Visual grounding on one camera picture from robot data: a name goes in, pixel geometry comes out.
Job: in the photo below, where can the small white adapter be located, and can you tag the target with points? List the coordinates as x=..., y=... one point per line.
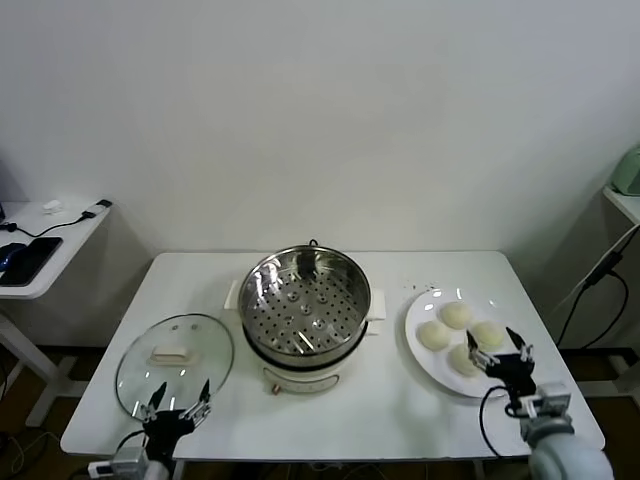
x=51, y=206

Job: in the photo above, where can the stainless steamer basket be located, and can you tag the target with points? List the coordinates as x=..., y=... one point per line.
x=305, y=320

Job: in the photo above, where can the pale green appliance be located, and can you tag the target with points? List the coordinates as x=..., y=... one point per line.
x=630, y=172

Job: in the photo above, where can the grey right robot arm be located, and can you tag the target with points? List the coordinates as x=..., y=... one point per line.
x=565, y=455

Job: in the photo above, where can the white steamed baozi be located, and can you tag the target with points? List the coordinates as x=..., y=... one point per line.
x=490, y=334
x=460, y=362
x=433, y=336
x=456, y=315

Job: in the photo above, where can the black silver plug adapter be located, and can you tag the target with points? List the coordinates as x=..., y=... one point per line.
x=102, y=203

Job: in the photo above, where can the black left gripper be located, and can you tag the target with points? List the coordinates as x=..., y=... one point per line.
x=167, y=425

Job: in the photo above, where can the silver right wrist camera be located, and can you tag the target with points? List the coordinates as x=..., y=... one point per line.
x=547, y=400

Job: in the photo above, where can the white round plate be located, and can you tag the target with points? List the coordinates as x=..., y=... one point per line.
x=425, y=310

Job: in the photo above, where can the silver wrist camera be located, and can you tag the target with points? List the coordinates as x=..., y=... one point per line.
x=547, y=400
x=130, y=457

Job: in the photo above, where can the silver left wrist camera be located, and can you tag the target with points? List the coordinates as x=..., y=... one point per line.
x=130, y=457

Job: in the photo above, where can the black power brick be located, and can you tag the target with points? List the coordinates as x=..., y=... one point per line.
x=600, y=272

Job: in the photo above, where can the blue computer mouse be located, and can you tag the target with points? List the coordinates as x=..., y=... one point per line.
x=7, y=255

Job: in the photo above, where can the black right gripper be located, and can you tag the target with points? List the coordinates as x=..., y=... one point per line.
x=512, y=375

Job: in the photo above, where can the black smartphone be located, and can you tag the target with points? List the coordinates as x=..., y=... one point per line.
x=35, y=257

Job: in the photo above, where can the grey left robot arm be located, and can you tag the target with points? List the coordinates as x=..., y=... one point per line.
x=159, y=471

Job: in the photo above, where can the dark crumb specks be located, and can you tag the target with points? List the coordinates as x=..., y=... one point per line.
x=417, y=286

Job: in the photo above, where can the glass pot lid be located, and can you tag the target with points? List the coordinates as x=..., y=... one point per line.
x=175, y=352

